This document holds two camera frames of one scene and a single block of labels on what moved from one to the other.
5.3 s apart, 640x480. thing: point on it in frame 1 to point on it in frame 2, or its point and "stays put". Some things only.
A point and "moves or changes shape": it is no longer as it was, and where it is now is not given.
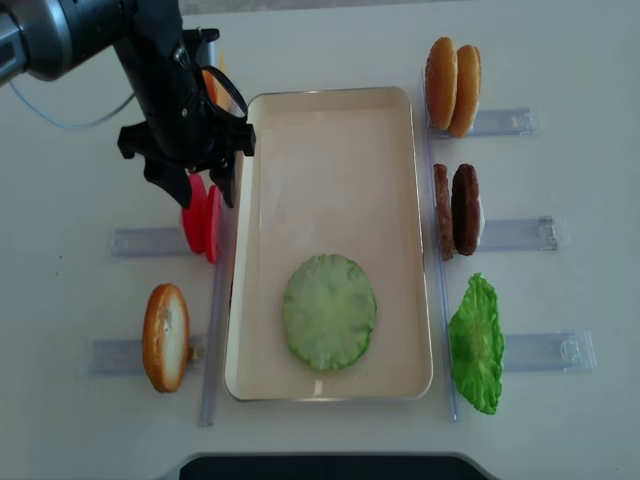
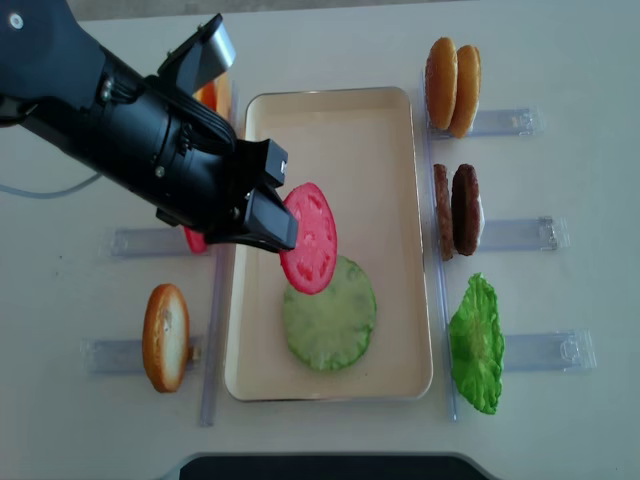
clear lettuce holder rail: x=570 y=350 stays put
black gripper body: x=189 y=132 to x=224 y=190
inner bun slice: x=441 y=82 stays put
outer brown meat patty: x=466 y=208 stays put
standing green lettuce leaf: x=476 y=342 stays put
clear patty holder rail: x=545 y=233 stays put
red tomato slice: x=214 y=223 moves or changes shape
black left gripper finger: x=173 y=179 to x=268 y=222
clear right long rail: x=437 y=244 stays put
